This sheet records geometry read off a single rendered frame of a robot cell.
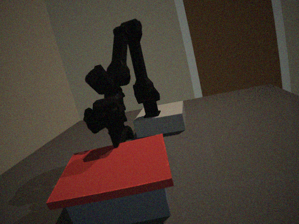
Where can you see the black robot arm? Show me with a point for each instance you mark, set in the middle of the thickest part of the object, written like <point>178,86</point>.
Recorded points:
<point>118,74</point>

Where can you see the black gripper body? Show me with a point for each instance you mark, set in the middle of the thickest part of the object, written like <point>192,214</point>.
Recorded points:
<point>113,106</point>

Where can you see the red lid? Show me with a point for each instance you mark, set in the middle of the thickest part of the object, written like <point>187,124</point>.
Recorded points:
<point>105,173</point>

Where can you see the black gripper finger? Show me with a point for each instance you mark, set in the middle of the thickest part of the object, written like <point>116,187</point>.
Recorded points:
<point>114,125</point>
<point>124,135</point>

